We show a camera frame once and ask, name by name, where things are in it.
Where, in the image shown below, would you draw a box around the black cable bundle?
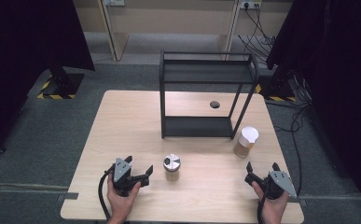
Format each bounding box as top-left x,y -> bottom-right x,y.
237,3 -> 277,67

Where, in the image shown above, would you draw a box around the dark curtain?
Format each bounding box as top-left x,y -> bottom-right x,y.
266,0 -> 361,217
0,0 -> 96,161

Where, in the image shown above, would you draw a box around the black stand base striped tape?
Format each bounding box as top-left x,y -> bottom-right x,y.
255,74 -> 298,103
36,65 -> 86,101

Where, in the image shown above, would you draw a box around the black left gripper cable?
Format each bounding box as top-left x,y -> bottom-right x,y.
97,167 -> 116,222

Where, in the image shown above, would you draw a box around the spice jar with white lid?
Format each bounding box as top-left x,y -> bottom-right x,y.
233,125 -> 260,159

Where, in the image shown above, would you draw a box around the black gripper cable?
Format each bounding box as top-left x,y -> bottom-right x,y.
257,191 -> 268,224
97,167 -> 116,222

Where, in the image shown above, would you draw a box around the beige furniture panel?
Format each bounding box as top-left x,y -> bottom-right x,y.
217,0 -> 242,61
96,0 -> 130,62

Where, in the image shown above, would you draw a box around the small metal can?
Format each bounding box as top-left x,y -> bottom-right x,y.
162,153 -> 182,183

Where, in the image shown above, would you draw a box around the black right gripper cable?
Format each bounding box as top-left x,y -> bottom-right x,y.
257,191 -> 268,224

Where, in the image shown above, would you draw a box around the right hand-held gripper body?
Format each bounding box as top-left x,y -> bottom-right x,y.
244,170 -> 298,201

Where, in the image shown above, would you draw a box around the black floor cables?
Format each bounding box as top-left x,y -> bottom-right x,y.
264,70 -> 313,198

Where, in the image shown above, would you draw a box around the black metal two-tier rack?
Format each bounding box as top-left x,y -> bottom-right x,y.
159,50 -> 260,141

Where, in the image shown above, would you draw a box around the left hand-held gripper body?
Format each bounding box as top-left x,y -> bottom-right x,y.
111,157 -> 150,197

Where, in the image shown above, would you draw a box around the person's left hand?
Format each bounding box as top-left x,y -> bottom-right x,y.
105,178 -> 142,224

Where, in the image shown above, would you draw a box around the person's right hand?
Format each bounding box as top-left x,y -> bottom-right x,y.
251,181 -> 290,224

